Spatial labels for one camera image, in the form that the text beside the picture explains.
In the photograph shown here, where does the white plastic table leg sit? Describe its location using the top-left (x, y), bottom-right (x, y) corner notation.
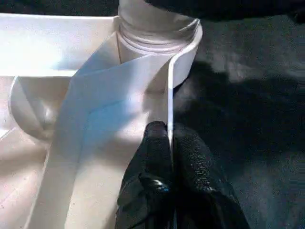
top-left (117, 0), bottom-right (201, 52)

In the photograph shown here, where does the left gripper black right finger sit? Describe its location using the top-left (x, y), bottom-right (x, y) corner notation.
top-left (172, 130), bottom-right (249, 229)

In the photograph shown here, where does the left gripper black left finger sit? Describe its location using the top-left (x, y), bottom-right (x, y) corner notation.
top-left (116, 120), bottom-right (173, 229)

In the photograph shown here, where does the white plastic table top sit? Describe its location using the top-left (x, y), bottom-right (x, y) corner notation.
top-left (0, 12), bottom-right (203, 229)

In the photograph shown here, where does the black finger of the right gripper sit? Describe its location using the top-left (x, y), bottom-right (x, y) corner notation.
top-left (143, 0), bottom-right (270, 20)

